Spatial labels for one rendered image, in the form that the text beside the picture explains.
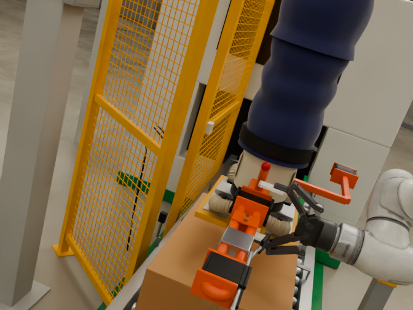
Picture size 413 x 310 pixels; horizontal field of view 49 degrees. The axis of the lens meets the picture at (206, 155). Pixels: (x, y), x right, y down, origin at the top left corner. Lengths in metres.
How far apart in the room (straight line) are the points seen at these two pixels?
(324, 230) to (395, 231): 0.16
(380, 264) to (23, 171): 1.52
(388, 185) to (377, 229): 0.12
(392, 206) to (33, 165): 1.46
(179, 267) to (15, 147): 1.07
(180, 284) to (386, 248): 0.52
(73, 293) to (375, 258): 1.84
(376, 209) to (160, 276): 0.58
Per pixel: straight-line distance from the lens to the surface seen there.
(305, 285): 2.14
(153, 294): 1.27
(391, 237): 1.14
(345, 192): 1.48
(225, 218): 1.29
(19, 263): 2.32
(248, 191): 1.17
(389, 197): 1.18
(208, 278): 0.79
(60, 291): 2.62
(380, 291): 1.71
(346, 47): 1.23
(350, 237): 1.12
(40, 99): 1.97
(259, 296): 1.29
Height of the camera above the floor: 1.65
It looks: 19 degrees down
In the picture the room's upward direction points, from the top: 17 degrees clockwise
